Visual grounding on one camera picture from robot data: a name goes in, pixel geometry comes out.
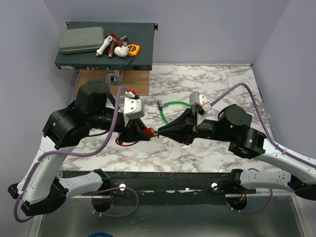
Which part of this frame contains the red cable lock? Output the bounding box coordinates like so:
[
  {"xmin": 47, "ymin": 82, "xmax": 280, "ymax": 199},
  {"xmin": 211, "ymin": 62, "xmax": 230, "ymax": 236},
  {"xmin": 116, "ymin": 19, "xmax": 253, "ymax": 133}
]
[{"xmin": 115, "ymin": 128, "xmax": 155, "ymax": 147}]

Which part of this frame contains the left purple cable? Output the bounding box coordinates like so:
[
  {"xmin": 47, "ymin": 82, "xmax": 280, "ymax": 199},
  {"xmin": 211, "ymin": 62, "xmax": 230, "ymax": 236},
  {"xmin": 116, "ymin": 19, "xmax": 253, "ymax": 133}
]
[{"xmin": 13, "ymin": 86, "xmax": 139, "ymax": 223}]

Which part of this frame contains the yellow tape measure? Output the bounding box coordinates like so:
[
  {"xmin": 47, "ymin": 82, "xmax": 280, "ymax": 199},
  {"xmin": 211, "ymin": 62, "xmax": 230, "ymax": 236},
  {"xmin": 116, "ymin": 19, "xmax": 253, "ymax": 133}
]
[{"xmin": 127, "ymin": 44, "xmax": 141, "ymax": 57}]

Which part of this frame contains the white pipe fitting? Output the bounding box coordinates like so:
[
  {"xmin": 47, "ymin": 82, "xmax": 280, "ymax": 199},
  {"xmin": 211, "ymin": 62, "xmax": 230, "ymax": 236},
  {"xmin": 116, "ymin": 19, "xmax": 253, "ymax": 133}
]
[{"xmin": 96, "ymin": 36, "xmax": 113, "ymax": 57}]

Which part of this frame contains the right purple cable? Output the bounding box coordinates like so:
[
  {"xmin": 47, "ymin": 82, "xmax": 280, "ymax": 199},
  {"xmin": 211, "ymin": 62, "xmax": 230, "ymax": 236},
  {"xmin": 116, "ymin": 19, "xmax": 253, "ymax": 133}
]
[{"xmin": 208, "ymin": 82, "xmax": 316, "ymax": 215}]

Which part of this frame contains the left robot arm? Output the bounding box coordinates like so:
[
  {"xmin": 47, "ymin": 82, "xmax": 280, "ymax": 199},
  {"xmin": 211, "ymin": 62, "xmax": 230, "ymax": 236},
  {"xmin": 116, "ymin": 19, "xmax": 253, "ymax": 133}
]
[{"xmin": 8, "ymin": 80, "xmax": 155, "ymax": 220}]

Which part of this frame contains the grey plastic case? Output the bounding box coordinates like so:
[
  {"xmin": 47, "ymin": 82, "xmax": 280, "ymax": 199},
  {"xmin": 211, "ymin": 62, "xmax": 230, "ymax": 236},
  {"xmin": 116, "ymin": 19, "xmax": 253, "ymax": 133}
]
[{"xmin": 58, "ymin": 27, "xmax": 105, "ymax": 54}]

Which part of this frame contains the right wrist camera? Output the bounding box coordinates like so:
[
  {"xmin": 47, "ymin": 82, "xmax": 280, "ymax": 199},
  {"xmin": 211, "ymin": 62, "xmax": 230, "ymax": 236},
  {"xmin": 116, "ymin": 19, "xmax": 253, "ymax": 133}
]
[{"xmin": 189, "ymin": 91, "xmax": 212, "ymax": 116}]

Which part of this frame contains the brown pipe fitting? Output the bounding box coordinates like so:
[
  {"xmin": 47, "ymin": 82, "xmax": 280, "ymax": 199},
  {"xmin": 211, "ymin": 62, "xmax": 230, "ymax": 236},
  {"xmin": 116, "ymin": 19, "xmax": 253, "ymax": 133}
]
[{"xmin": 108, "ymin": 32, "xmax": 128, "ymax": 58}]

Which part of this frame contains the purple cable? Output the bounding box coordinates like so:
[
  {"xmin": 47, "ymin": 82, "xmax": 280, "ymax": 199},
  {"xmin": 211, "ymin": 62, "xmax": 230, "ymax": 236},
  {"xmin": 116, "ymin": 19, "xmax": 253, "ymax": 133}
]
[
  {"xmin": 208, "ymin": 82, "xmax": 316, "ymax": 215},
  {"xmin": 13, "ymin": 86, "xmax": 139, "ymax": 223}
]

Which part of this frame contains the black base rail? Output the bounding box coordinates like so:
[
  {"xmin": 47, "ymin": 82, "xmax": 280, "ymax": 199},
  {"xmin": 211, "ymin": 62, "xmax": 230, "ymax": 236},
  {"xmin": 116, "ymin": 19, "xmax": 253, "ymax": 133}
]
[{"xmin": 88, "ymin": 170, "xmax": 257, "ymax": 206}]

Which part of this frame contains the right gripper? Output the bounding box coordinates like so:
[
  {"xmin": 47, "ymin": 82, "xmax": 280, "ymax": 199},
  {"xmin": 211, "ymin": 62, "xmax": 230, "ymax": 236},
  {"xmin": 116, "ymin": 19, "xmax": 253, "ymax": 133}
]
[{"xmin": 157, "ymin": 108, "xmax": 233, "ymax": 146}]

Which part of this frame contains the grey metal bracket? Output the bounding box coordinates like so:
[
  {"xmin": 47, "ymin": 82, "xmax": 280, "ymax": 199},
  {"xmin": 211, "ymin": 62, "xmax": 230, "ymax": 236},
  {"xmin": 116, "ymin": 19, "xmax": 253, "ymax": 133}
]
[{"xmin": 106, "ymin": 70, "xmax": 122, "ymax": 85}]

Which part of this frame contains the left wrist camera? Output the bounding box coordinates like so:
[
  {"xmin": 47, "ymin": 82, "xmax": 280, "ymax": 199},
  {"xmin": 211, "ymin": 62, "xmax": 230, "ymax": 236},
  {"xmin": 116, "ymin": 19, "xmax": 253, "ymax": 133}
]
[{"xmin": 123, "ymin": 98, "xmax": 145, "ymax": 120}]

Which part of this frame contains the wooden board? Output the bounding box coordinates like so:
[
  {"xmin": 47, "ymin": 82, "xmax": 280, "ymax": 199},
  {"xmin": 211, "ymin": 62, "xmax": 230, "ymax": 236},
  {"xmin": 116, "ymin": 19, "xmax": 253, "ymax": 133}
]
[{"xmin": 75, "ymin": 70, "xmax": 150, "ymax": 96}]

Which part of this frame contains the white elbow fitting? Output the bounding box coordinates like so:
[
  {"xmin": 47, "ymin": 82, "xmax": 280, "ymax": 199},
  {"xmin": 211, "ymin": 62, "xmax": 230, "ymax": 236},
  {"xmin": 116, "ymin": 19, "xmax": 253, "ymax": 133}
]
[{"xmin": 114, "ymin": 46, "xmax": 129, "ymax": 57}]

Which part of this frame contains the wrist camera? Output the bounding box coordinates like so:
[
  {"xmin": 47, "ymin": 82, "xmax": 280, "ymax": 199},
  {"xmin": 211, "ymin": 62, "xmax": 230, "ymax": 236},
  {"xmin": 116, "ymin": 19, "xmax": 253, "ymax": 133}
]
[
  {"xmin": 123, "ymin": 98, "xmax": 145, "ymax": 120},
  {"xmin": 189, "ymin": 91, "xmax": 212, "ymax": 116}
]

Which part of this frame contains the green cable lock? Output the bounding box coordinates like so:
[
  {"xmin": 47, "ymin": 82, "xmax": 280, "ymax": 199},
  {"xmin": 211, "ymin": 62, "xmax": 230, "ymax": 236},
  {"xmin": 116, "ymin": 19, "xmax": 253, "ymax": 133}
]
[{"xmin": 157, "ymin": 101, "xmax": 190, "ymax": 124}]

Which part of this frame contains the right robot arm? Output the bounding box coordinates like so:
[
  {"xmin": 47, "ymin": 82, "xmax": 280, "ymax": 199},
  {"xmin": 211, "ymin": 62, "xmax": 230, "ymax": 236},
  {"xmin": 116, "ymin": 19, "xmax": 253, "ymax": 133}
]
[{"xmin": 158, "ymin": 105, "xmax": 316, "ymax": 200}]

